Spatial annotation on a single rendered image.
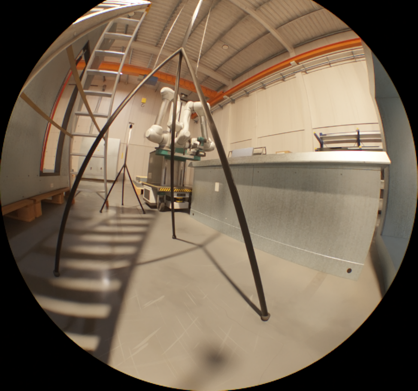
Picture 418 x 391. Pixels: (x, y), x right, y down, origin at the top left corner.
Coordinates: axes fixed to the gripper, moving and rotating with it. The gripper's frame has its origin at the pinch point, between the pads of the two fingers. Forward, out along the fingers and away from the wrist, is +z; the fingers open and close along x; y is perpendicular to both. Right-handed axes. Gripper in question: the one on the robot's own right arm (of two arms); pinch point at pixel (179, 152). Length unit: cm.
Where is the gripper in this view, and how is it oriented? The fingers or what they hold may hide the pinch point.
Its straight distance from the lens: 176.3
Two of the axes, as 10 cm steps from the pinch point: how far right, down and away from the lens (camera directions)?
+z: -0.9, 10.0, 0.1
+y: -6.2, -0.6, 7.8
